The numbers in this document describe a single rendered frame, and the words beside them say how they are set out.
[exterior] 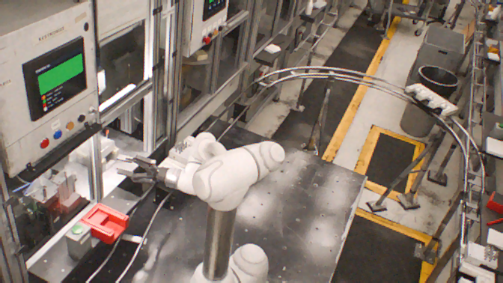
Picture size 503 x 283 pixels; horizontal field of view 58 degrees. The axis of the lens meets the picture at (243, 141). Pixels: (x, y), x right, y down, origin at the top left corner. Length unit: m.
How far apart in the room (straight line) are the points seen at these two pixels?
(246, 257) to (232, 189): 0.53
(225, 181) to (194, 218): 0.99
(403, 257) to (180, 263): 1.82
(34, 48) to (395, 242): 2.82
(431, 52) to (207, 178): 4.07
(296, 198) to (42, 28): 1.65
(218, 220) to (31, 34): 0.81
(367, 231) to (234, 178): 2.24
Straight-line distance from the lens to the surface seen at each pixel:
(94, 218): 2.02
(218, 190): 1.40
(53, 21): 1.51
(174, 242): 2.27
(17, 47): 1.44
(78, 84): 1.64
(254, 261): 1.90
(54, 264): 1.94
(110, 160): 2.33
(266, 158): 1.47
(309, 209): 2.56
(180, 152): 2.37
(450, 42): 5.78
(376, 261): 3.39
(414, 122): 4.71
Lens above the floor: 2.43
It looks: 37 degrees down
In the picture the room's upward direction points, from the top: 10 degrees clockwise
